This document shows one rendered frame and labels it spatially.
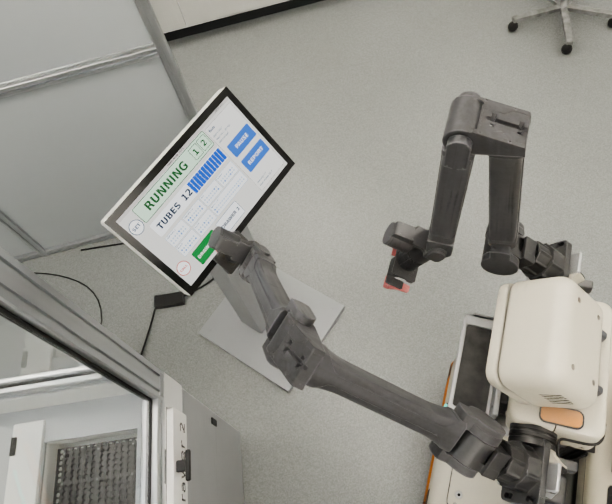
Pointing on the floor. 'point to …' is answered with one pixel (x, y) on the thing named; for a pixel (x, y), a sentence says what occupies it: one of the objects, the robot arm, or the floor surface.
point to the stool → (565, 18)
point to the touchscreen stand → (247, 338)
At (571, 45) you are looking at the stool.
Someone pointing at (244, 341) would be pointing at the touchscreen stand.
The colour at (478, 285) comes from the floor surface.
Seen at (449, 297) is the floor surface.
